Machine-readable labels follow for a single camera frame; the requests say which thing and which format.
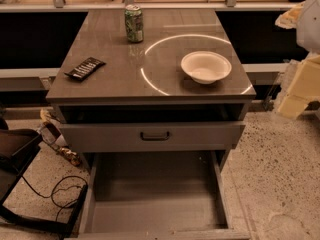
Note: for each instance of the upper grey drawer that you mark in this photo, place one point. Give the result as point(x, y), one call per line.
point(125, 137)

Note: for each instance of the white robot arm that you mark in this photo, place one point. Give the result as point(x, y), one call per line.
point(307, 36)

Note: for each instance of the grey metal rail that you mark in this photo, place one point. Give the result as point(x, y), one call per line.
point(240, 6)

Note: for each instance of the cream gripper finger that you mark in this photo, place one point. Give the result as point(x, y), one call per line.
point(300, 88)
point(289, 19)

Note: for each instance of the crumpled wrapper on floor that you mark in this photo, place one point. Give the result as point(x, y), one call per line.
point(53, 137)

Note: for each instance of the black snack bar wrapper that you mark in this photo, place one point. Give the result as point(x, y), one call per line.
point(85, 69)

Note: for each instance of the green soda can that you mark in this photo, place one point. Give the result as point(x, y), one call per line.
point(134, 23)

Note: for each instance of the open grey middle drawer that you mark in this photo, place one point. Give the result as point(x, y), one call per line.
point(156, 196)

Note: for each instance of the white paper bowl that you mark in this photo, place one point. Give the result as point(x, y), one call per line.
point(206, 67)

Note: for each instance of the black drawer handle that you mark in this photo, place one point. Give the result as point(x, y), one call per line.
point(154, 136)

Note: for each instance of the grey drawer cabinet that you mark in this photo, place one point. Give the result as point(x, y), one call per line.
point(144, 82)

